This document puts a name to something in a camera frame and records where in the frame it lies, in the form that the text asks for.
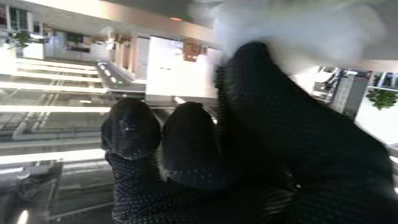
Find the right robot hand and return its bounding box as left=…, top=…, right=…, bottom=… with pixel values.
left=97, top=40, right=398, bottom=224

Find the green potted plant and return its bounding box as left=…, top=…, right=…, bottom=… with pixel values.
left=4, top=30, right=40, bottom=50
left=363, top=88, right=398, bottom=111

